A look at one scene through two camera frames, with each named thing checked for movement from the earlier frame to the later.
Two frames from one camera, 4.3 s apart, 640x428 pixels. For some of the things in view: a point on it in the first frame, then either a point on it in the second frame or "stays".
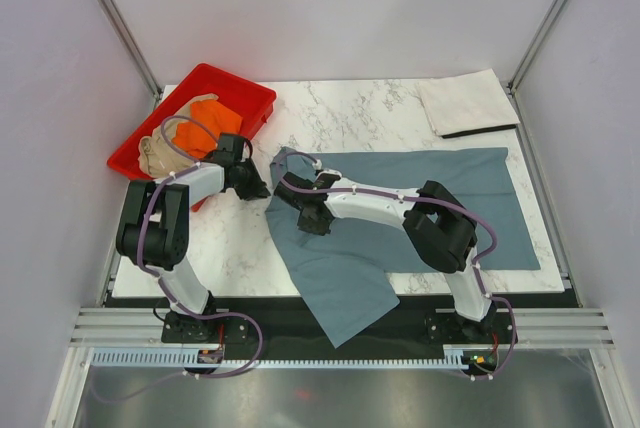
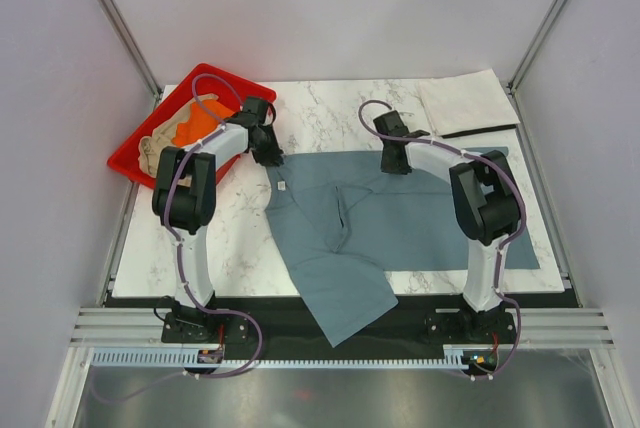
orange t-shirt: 196,141 stays
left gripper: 257,189 to 273,157
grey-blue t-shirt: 350,268 stays
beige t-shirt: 159,154 stays
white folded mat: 467,104 stays
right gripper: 319,228 to 391,167
